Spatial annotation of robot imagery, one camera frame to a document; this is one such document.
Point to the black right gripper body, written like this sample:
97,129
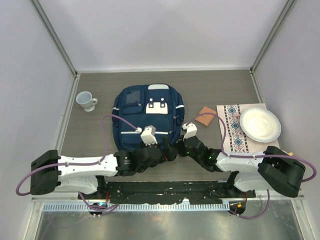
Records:
186,152

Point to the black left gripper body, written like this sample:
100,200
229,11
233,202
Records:
165,157

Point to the navy blue student backpack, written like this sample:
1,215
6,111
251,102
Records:
158,105

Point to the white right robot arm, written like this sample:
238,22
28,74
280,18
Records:
271,169

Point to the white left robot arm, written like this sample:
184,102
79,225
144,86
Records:
51,172

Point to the tan leather wallet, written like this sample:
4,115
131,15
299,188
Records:
206,119

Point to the patterned white placemat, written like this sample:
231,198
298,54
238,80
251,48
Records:
236,140

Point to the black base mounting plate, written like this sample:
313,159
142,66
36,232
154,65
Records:
168,192

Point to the white paper plate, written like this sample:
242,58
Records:
260,124

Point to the light blue cup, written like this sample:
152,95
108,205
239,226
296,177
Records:
86,101

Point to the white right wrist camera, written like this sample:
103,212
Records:
190,130

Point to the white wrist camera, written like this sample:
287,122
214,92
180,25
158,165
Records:
147,135
190,130

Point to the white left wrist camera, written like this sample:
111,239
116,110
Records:
147,135

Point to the perforated metal rail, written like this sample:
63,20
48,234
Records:
182,207

